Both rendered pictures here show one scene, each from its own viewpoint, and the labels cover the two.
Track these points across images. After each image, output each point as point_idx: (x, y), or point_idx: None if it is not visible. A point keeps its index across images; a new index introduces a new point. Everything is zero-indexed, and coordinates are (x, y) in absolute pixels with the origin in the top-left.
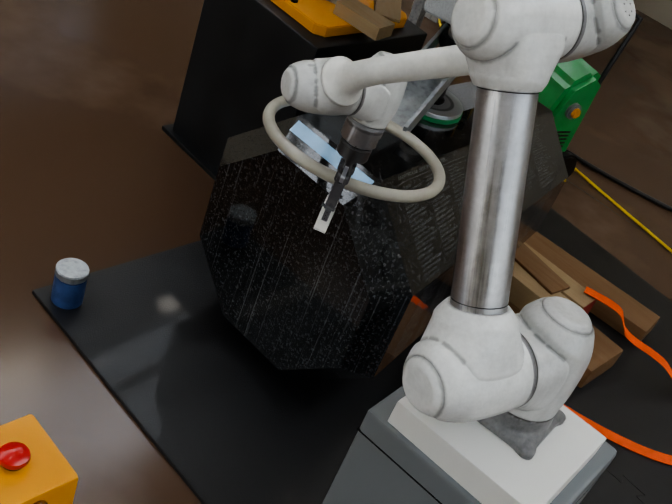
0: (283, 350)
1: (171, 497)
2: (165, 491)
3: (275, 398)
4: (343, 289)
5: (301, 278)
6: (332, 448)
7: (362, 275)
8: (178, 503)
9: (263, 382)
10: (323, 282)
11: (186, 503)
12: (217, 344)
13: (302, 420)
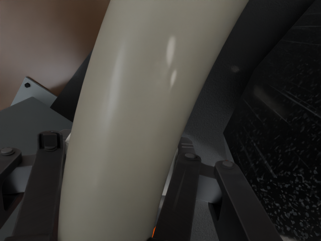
0: (262, 71)
1: (101, 7)
2: (104, 1)
3: (231, 72)
4: (270, 141)
5: (308, 76)
6: (193, 126)
7: (268, 176)
8: (98, 15)
9: (248, 58)
10: (290, 110)
11: (100, 21)
12: (285, 3)
13: (214, 99)
